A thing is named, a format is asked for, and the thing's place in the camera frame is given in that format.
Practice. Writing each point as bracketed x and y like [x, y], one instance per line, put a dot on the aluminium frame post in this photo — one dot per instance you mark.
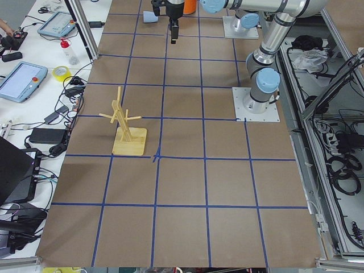
[77, 13]

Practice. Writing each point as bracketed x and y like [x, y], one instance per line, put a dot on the person hand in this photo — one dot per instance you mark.
[7, 29]

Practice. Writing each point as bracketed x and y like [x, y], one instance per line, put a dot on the yellow tape roll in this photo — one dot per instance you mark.
[61, 73]

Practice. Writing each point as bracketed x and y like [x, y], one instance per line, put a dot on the teach pendant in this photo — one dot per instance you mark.
[22, 81]
[58, 26]

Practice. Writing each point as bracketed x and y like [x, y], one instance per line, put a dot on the teach pendant far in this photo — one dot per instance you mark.
[58, 26]

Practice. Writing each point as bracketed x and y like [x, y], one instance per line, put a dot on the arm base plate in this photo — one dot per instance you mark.
[243, 28]
[248, 110]

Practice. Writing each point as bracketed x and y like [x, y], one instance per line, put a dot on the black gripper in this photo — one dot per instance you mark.
[174, 9]

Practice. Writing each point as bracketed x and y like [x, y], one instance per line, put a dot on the crumpled white cloth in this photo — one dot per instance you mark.
[310, 61]

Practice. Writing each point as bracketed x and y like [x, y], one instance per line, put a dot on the wooden cup tree stand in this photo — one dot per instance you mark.
[128, 140]

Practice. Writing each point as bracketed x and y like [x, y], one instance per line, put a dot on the red-capped squeeze bottle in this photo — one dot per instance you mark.
[69, 52]

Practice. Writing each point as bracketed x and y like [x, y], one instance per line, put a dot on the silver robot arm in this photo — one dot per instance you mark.
[216, 6]
[264, 79]

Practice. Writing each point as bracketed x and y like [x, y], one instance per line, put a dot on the black laptop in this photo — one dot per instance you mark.
[18, 170]

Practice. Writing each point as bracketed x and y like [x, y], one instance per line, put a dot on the teach pendant near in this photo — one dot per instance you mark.
[22, 81]

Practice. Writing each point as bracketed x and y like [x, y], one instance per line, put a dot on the black power adapter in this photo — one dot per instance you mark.
[47, 136]

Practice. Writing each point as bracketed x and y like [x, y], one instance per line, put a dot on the orange can-shaped container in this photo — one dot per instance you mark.
[190, 7]

